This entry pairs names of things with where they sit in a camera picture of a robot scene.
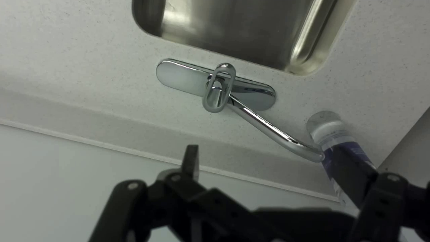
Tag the chrome tap base with lever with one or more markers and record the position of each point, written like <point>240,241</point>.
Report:
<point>179,77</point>

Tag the stainless steel sink basin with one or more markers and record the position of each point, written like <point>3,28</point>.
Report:
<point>243,27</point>

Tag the clear plastic water bottle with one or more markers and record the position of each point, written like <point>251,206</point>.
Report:
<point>330,129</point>

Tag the chrome tap spout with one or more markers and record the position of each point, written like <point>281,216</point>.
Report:
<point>273,130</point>

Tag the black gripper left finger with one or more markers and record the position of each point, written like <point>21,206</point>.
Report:
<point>148,210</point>

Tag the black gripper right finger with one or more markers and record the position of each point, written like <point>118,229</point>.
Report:
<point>397,210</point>

